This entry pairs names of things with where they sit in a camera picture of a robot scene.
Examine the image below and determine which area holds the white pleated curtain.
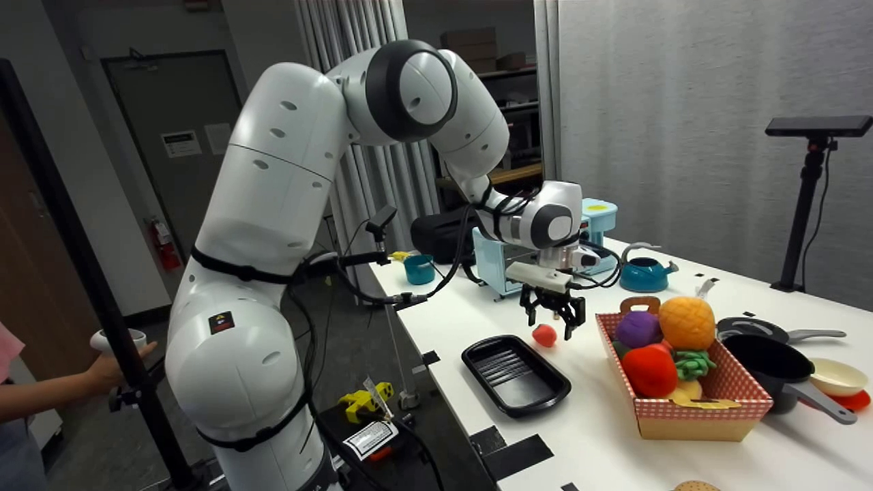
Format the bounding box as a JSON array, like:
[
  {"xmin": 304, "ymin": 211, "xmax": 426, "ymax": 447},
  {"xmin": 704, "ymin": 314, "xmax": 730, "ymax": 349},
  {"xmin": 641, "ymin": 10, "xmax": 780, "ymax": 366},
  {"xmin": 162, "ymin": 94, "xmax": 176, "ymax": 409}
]
[{"xmin": 292, "ymin": 0, "xmax": 445, "ymax": 252}]

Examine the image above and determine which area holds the thick black diagonal pole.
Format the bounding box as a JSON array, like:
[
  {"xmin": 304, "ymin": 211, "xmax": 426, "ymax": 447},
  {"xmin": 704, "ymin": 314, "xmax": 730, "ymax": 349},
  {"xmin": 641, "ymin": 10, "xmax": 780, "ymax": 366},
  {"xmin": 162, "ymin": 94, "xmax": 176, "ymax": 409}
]
[{"xmin": 0, "ymin": 57, "xmax": 198, "ymax": 491}]

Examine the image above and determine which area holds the green plush vegetable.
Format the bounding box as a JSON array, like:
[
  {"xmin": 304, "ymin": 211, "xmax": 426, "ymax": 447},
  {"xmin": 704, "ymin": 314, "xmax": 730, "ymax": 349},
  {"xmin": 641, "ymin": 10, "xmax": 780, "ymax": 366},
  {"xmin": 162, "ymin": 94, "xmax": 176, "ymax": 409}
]
[{"xmin": 670, "ymin": 349, "xmax": 720, "ymax": 381}]

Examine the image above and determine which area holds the white labelled device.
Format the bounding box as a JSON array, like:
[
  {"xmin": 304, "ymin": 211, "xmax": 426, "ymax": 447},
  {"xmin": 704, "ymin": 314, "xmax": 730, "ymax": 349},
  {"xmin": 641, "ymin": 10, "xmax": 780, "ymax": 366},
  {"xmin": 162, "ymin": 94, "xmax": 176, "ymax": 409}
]
[{"xmin": 337, "ymin": 418, "xmax": 404, "ymax": 467}]

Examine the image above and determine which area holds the red checkered cardboard box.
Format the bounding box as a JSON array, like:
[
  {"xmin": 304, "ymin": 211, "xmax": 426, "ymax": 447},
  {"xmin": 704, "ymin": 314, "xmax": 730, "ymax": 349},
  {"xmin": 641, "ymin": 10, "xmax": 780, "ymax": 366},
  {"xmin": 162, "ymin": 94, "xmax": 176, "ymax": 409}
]
[{"xmin": 593, "ymin": 294, "xmax": 773, "ymax": 445}]

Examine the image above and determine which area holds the red plush fruit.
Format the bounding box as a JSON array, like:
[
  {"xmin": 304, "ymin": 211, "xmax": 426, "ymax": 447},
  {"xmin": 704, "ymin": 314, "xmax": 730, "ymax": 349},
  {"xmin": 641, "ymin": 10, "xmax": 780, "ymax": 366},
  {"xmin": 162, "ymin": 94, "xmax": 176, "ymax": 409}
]
[{"xmin": 619, "ymin": 340, "xmax": 681, "ymax": 400}]

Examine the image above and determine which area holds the person's hand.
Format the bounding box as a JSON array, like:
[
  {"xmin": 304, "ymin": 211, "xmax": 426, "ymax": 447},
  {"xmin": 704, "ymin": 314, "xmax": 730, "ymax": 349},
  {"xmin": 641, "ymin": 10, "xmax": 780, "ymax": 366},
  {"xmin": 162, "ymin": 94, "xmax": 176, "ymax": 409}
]
[{"xmin": 90, "ymin": 336, "xmax": 162, "ymax": 394}]

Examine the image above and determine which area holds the black stereo camera bar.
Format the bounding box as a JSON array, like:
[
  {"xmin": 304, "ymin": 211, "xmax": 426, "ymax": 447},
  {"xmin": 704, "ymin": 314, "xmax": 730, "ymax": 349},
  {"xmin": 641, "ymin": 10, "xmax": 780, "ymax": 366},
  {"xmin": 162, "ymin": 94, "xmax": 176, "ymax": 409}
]
[{"xmin": 763, "ymin": 113, "xmax": 873, "ymax": 139}]

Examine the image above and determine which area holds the black camera tripod stand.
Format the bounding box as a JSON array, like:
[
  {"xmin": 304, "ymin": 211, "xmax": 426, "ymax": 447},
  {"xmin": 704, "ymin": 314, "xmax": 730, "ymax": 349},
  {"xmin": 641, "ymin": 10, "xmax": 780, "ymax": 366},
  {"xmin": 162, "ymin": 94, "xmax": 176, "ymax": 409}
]
[{"xmin": 771, "ymin": 133, "xmax": 840, "ymax": 294}]

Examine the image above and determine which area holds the teal toy cup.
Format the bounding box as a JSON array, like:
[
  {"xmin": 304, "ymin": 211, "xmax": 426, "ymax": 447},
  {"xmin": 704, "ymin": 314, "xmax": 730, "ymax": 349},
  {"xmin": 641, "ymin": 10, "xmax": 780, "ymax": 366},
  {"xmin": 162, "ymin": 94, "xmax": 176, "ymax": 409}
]
[{"xmin": 400, "ymin": 254, "xmax": 437, "ymax": 287}]

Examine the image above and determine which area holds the orange round plush fruit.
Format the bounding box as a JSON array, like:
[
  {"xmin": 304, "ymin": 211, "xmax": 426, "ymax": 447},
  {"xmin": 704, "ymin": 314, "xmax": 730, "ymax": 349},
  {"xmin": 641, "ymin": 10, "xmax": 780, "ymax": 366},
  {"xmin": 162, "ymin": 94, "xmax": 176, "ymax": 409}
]
[{"xmin": 657, "ymin": 294, "xmax": 718, "ymax": 355}]

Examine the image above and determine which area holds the small dark toy pan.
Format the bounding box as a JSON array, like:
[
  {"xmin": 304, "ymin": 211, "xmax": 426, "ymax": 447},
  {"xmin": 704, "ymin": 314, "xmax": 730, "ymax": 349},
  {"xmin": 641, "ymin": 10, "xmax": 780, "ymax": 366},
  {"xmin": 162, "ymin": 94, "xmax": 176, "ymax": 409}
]
[{"xmin": 713, "ymin": 314, "xmax": 848, "ymax": 349}]

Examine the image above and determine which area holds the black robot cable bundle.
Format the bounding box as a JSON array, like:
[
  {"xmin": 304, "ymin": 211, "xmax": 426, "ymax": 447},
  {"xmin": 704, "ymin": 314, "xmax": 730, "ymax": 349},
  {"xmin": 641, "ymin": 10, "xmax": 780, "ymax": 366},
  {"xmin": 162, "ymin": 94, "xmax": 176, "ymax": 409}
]
[{"xmin": 296, "ymin": 203, "xmax": 486, "ymax": 312}]

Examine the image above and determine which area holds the teal toy kettle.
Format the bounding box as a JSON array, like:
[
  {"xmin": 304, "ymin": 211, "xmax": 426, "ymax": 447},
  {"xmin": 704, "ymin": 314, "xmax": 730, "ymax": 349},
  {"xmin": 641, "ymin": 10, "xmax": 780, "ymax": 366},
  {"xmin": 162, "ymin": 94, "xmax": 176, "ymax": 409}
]
[{"xmin": 619, "ymin": 242, "xmax": 681, "ymax": 294}]

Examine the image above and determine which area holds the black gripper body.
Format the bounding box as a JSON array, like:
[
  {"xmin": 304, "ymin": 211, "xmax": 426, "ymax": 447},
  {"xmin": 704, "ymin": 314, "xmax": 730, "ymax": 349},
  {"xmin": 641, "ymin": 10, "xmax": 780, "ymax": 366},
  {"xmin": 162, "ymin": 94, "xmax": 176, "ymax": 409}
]
[{"xmin": 520, "ymin": 282, "xmax": 587, "ymax": 319}]

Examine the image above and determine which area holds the person's forearm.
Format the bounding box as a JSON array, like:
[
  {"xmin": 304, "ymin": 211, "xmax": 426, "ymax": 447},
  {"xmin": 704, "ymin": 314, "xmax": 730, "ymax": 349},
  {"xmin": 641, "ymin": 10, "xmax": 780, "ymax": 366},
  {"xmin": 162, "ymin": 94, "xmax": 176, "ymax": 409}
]
[{"xmin": 0, "ymin": 351, "xmax": 109, "ymax": 426}]

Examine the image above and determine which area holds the red fire extinguisher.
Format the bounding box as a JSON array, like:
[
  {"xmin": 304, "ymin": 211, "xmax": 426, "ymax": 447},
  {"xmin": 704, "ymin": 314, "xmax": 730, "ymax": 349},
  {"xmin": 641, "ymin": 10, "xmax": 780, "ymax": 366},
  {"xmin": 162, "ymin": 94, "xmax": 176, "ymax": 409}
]
[{"xmin": 147, "ymin": 215, "xmax": 184, "ymax": 275}]

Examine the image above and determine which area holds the pale yellow toy plate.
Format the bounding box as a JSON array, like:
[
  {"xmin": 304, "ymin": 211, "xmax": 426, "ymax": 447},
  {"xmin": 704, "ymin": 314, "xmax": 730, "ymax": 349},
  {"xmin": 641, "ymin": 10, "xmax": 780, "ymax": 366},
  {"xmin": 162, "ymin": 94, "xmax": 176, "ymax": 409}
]
[{"xmin": 803, "ymin": 358, "xmax": 873, "ymax": 399}]

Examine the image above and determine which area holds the white handheld controller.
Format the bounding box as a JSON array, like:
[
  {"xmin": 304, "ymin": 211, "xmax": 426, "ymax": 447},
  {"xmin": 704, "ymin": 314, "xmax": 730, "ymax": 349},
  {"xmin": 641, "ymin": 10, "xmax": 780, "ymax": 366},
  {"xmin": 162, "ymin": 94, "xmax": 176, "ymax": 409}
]
[{"xmin": 86, "ymin": 327, "xmax": 150, "ymax": 361}]

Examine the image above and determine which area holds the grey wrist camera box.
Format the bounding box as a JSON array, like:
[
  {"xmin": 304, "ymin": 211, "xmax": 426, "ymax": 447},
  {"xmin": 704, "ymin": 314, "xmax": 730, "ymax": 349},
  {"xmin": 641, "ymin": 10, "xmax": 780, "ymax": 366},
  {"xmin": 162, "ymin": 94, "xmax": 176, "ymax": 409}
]
[{"xmin": 503, "ymin": 260, "xmax": 572, "ymax": 294}]

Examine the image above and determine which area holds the black tape strip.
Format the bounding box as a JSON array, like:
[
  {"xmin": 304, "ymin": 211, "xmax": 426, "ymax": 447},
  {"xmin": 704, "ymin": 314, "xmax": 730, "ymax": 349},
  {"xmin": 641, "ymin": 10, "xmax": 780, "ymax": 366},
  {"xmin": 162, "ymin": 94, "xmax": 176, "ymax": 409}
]
[{"xmin": 467, "ymin": 422, "xmax": 555, "ymax": 482}]

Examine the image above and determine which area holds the yellow clamp tool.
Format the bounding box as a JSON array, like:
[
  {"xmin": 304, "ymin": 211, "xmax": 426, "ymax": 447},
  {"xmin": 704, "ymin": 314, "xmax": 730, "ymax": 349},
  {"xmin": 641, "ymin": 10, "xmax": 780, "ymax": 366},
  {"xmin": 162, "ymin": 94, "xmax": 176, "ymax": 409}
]
[{"xmin": 336, "ymin": 380, "xmax": 398, "ymax": 426}]

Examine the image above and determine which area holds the black ridged grill tray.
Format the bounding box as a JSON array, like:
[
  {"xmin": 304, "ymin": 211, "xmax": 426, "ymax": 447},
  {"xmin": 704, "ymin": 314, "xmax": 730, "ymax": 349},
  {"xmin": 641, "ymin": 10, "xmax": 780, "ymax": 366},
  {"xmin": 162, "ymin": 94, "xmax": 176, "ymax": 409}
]
[{"xmin": 458, "ymin": 334, "xmax": 572, "ymax": 421}]

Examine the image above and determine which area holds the yellow toy slice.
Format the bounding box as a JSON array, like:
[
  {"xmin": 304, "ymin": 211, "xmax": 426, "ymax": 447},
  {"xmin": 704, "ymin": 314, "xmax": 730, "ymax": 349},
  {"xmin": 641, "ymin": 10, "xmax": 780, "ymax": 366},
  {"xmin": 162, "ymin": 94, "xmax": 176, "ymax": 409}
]
[{"xmin": 664, "ymin": 380, "xmax": 741, "ymax": 411}]

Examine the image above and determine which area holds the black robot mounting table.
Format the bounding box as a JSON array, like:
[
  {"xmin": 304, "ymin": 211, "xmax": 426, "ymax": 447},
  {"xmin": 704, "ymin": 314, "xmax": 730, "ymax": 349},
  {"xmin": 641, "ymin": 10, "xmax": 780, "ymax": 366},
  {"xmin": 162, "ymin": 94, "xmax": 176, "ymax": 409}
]
[{"xmin": 293, "ymin": 267, "xmax": 477, "ymax": 491}]

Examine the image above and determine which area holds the background storage shelf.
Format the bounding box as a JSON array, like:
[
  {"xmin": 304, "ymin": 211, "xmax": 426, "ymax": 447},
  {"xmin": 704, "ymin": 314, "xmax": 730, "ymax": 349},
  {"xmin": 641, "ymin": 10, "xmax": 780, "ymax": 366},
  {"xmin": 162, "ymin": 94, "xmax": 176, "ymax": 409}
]
[{"xmin": 432, "ymin": 24, "xmax": 548, "ymax": 197}]

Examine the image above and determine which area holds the purple plush fruit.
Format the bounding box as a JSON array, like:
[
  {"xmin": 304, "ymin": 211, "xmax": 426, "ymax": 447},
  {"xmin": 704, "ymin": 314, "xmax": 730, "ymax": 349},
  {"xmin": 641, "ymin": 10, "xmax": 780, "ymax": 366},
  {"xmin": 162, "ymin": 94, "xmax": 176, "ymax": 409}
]
[{"xmin": 612, "ymin": 308, "xmax": 664, "ymax": 351}]

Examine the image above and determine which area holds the red toy piece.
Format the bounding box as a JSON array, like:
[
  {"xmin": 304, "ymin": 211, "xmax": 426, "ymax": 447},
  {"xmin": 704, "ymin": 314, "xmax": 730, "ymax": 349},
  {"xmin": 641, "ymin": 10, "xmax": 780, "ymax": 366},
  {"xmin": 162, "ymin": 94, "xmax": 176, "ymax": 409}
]
[{"xmin": 825, "ymin": 387, "xmax": 873, "ymax": 415}]

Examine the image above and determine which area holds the grey door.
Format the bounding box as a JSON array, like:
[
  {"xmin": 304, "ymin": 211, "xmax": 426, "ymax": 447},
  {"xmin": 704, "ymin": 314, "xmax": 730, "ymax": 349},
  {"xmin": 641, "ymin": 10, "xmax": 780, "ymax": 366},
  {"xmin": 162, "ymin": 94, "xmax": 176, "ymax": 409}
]
[{"xmin": 101, "ymin": 50, "xmax": 251, "ymax": 260}]

